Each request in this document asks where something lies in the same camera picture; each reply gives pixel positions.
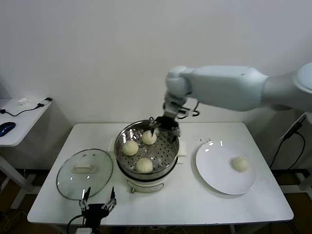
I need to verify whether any thin black desk cable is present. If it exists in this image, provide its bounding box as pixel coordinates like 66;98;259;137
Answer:
0;103;46;117

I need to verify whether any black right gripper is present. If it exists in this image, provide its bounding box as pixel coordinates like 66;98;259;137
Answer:
148;116;182;147

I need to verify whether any white side desk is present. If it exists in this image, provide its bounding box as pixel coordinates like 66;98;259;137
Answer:
0;97;53;211

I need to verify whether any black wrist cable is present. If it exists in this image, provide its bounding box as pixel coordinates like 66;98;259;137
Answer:
179;101;200;119
67;214;85;234

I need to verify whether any stainless steel steamer basket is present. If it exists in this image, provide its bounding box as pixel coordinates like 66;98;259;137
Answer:
114;120;180;176

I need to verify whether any black adapter cable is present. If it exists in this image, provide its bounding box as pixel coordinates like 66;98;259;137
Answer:
269;119;307;170

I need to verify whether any blue computer mouse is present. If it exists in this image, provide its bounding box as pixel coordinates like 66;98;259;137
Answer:
0;121;17;137

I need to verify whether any steel steamer pot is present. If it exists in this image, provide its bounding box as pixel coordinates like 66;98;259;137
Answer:
107;137;188;195

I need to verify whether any white round plate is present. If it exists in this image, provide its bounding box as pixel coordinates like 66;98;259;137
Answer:
195;140;257;195

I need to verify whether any glass pot lid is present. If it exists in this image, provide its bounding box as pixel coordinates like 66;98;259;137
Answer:
56;148;114;201

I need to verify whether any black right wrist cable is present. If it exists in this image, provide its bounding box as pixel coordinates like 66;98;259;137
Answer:
179;101;200;119

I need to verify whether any white hanging cable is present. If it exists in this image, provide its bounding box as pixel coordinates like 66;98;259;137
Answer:
268;111;308;159

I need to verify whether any white steamed baozi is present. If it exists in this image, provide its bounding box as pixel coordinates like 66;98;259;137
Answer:
121;140;139;156
141;130;158;146
135;157;154;174
231;157;250;173

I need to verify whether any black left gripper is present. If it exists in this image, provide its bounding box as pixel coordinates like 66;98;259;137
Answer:
78;186;117;227

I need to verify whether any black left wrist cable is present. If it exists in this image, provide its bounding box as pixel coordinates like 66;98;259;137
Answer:
67;214;85;234

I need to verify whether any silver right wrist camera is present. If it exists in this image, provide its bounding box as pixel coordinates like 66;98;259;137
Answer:
162;96;188;119

